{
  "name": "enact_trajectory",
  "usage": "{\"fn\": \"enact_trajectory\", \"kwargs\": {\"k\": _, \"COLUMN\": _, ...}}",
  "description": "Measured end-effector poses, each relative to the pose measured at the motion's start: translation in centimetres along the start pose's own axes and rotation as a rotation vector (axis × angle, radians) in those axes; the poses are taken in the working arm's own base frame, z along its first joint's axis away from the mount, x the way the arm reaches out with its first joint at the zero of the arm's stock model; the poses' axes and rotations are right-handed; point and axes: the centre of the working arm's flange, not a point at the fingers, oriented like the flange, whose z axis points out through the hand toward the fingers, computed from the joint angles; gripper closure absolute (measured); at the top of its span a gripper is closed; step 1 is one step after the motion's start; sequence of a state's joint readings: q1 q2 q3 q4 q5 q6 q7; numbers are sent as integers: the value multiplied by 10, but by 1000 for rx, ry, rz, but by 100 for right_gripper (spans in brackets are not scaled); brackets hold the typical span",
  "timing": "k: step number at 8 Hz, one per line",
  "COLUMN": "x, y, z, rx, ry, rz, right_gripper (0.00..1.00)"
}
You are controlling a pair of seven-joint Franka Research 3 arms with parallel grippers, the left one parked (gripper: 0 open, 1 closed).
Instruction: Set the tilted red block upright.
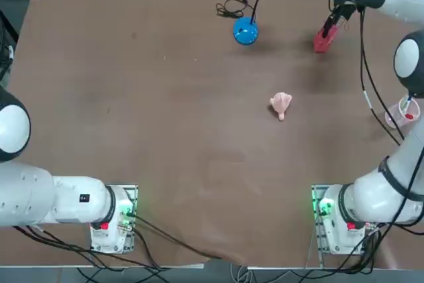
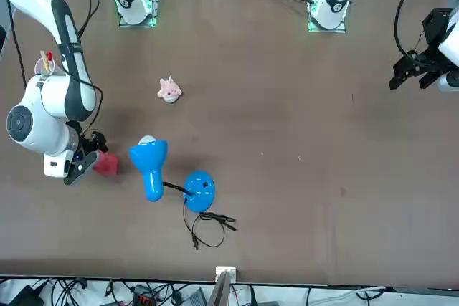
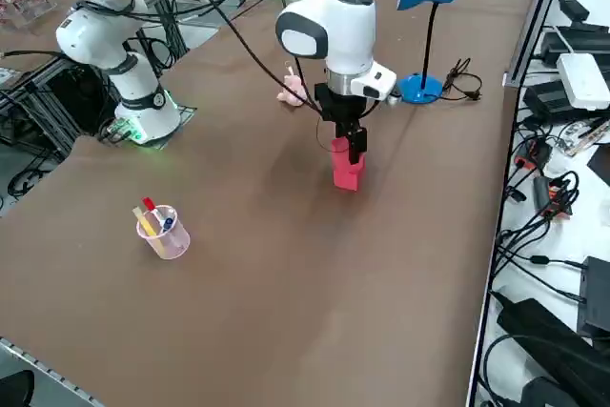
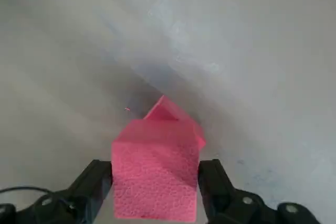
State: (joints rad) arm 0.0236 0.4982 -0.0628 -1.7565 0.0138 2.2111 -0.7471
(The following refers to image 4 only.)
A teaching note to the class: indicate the red foam block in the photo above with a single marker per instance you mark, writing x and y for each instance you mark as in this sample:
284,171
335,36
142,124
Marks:
155,176

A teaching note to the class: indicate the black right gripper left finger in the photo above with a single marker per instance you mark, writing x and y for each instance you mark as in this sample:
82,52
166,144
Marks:
86,190

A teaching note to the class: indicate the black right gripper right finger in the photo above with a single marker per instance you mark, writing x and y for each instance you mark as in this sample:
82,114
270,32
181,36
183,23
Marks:
223,197

